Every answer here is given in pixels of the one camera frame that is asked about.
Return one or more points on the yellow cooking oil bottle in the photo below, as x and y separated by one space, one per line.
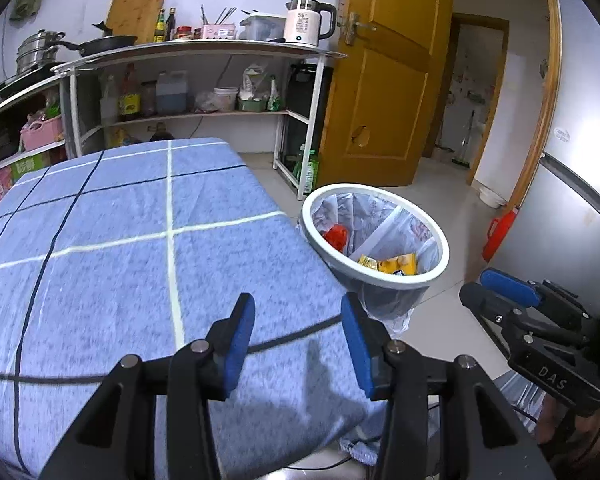
122 138

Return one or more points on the broom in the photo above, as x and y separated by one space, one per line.
462 150

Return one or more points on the white plastic tub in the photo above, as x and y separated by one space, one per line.
226 100

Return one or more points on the red plastic jug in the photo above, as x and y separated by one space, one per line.
500 235

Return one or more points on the blue plastic jug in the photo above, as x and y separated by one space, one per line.
171 95

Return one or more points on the white plastic bottle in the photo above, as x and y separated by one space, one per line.
109 102

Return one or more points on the black frying pan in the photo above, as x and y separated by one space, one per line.
105 45

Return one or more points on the silver refrigerator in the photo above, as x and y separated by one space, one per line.
575 110

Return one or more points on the black pot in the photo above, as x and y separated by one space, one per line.
1 142

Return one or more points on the yellow snack packet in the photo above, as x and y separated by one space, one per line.
387 264

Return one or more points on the green tray with bags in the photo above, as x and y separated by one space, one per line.
257 97

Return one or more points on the stainless steamer pot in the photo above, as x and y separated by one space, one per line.
37 52

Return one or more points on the dark cooking oil bottle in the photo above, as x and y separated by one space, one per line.
161 133

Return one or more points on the green and white box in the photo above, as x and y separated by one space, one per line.
30 167

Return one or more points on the soy sauce bottle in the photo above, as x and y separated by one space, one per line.
129 97

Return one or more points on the wooden cutting board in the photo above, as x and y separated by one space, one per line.
135 12

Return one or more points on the dark sauce bottle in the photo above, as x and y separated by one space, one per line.
171 25

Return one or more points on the clear plastic storage box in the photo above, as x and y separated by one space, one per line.
262 27

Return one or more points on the person's striped shorts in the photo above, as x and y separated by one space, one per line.
522 400

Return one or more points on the white lined trash bin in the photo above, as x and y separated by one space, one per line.
380 305

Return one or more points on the yellow wooden door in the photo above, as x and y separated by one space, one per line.
385 70

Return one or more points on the green detergent bottle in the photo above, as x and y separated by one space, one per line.
311 172

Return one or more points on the black appliance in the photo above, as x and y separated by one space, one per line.
305 105

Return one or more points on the bunch of black chopsticks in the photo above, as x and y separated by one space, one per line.
220 15

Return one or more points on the red-lidded jar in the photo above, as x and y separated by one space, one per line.
183 33

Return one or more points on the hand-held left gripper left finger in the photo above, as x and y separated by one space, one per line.
240 347

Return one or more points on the dark glass jar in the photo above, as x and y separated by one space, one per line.
148 100

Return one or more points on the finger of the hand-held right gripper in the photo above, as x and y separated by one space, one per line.
490 312
510 285

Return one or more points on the wooden shelf unit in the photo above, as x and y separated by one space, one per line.
40 110

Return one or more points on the black induction cooker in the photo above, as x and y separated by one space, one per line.
22 80

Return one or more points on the white metal kitchen rack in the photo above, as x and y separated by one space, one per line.
190 50

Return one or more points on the green oil bottle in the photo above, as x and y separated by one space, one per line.
159 27

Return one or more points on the blue plaid tablecloth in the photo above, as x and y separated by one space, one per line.
110 260

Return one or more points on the red wrapper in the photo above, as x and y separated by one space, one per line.
336 236

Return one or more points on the white basin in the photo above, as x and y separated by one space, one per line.
491 196

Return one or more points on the pink woven basket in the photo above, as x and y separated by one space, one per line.
41 134

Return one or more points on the pink chopstick holder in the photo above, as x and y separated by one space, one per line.
219 31

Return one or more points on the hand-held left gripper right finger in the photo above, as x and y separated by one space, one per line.
356 350

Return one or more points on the white electric kettle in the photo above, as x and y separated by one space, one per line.
305 22

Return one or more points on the green hanging cloth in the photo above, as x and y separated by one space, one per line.
26 0

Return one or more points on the clear plastic bag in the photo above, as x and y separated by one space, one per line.
206 102

